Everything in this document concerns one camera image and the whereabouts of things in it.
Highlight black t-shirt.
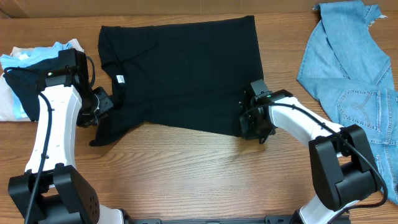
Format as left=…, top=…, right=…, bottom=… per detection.
left=91, top=16, right=264, bottom=146

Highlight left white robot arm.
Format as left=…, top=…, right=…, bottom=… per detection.
left=4, top=49, right=132, bottom=224

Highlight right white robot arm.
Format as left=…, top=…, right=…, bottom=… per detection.
left=239, top=80, right=386, bottom=223

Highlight folded black garment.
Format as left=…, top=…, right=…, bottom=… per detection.
left=1, top=58, right=61, bottom=121

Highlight folded light blue garment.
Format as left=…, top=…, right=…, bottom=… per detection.
left=0, top=41, right=74, bottom=120

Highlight folded beige garment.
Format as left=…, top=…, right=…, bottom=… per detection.
left=0, top=38, right=85, bottom=123

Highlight blue denim jeans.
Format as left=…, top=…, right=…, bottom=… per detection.
left=297, top=1, right=397, bottom=203

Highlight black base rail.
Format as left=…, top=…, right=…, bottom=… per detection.
left=128, top=215, right=294, bottom=224

